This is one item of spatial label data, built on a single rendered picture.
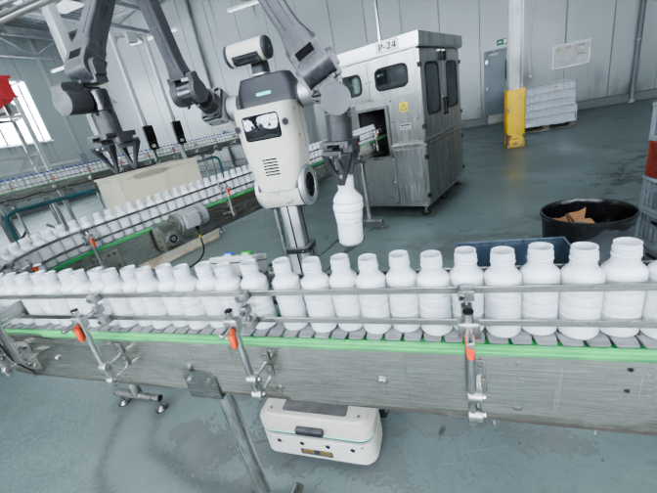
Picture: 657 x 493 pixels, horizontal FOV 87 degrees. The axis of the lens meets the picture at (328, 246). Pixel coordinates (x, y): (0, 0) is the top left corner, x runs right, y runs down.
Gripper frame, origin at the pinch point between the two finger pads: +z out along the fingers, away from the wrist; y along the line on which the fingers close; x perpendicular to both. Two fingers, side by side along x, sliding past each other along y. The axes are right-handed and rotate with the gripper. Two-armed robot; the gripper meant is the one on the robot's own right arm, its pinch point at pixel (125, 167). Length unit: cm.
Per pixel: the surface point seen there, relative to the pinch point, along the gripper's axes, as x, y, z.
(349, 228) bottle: 61, 2, 22
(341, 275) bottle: 62, 17, 26
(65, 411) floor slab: -154, -25, 141
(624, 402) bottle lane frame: 109, 21, 50
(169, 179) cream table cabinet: -253, -288, 42
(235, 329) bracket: 41, 27, 33
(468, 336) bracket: 84, 29, 31
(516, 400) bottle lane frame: 93, 21, 52
